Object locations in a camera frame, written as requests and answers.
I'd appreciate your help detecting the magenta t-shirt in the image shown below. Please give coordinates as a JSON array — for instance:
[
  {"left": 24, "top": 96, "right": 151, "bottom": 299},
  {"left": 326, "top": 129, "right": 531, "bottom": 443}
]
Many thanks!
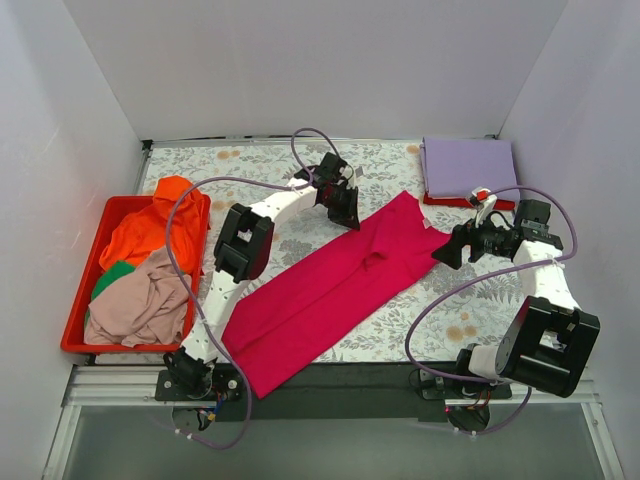
[{"left": 222, "top": 192, "right": 450, "bottom": 398}]

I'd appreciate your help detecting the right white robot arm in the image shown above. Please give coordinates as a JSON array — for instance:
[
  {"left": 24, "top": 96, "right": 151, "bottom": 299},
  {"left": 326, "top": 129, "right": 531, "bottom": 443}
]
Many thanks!
[{"left": 432, "top": 190, "right": 600, "bottom": 398}]

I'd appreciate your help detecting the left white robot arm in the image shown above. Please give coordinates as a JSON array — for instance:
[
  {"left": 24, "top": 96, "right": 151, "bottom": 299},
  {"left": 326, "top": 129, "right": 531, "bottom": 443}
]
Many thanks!
[{"left": 162, "top": 152, "right": 360, "bottom": 400}]

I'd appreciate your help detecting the folded red t-shirt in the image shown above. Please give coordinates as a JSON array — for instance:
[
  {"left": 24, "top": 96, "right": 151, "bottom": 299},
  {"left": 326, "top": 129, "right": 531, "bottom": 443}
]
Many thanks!
[{"left": 423, "top": 193, "right": 516, "bottom": 211}]

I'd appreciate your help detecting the floral patterned table mat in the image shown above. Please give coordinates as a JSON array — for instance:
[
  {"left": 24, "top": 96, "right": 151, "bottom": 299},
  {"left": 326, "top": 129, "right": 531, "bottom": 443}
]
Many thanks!
[{"left": 139, "top": 138, "right": 523, "bottom": 363}]

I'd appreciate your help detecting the folded lavender t-shirt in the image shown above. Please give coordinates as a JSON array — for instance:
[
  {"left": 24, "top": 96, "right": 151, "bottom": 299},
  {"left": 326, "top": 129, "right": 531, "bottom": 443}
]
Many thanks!
[{"left": 421, "top": 137, "right": 517, "bottom": 198}]

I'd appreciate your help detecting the orange t-shirt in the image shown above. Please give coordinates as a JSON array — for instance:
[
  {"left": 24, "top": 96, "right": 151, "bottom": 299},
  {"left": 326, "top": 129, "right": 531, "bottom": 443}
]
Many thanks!
[{"left": 98, "top": 176, "right": 205, "bottom": 274}]

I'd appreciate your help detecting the beige pink t-shirt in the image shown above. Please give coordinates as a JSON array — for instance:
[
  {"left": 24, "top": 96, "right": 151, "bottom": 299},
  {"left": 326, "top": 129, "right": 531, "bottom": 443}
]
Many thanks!
[{"left": 84, "top": 247, "right": 191, "bottom": 348}]

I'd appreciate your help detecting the red plastic bin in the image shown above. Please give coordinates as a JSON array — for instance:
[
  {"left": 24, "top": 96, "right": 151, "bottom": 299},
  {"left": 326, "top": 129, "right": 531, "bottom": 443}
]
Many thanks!
[{"left": 60, "top": 194, "right": 211, "bottom": 355}]

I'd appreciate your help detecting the green t-shirt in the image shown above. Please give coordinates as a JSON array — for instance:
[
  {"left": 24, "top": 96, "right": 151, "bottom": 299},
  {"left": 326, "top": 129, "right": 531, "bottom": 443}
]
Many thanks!
[{"left": 91, "top": 261, "right": 136, "bottom": 300}]

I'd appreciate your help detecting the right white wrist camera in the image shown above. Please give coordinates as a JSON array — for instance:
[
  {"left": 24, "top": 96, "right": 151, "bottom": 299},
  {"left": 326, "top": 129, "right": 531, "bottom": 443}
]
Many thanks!
[{"left": 468, "top": 187, "right": 498, "bottom": 227}]

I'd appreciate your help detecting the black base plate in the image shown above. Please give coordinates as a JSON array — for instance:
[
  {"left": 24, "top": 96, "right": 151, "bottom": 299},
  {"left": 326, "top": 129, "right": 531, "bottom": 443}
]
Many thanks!
[{"left": 154, "top": 362, "right": 512, "bottom": 422}]

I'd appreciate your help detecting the aluminium frame rail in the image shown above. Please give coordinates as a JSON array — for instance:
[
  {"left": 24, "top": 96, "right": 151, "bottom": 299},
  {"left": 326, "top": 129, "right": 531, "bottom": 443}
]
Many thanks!
[{"left": 43, "top": 357, "right": 624, "bottom": 479}]

